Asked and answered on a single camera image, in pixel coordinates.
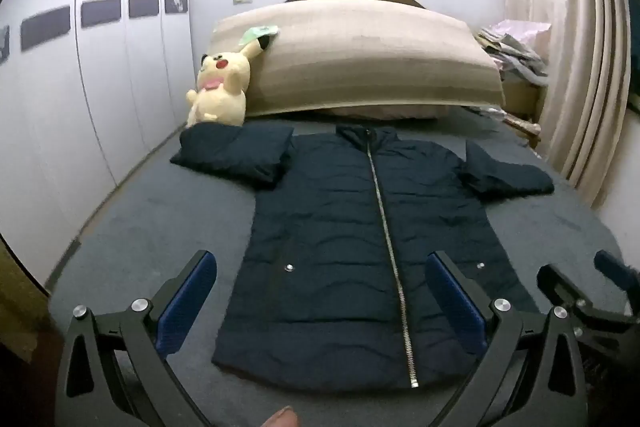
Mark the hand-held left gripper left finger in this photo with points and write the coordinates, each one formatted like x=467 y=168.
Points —
x=187 y=302

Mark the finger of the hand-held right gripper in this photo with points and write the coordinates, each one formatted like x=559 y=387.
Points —
x=562 y=287
x=617 y=269

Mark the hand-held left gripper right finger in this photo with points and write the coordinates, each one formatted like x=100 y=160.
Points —
x=457 y=307

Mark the dark navy puffer jacket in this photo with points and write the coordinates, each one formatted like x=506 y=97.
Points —
x=325 y=257

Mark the pile of clothes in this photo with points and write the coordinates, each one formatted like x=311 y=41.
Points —
x=515 y=47

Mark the person's left hand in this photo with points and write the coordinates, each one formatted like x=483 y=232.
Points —
x=281 y=418

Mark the grey bed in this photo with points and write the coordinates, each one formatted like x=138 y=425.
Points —
x=150 y=217

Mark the wooden nightstand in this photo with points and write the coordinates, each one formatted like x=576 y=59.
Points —
x=522 y=102

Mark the yellow plush toy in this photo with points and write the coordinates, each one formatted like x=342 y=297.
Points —
x=220 y=97

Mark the beige curtain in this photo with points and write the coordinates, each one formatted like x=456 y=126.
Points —
x=575 y=57

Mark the beige striped cushion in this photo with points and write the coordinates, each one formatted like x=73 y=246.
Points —
x=360 y=57

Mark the small green packet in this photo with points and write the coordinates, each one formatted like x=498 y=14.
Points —
x=260 y=33

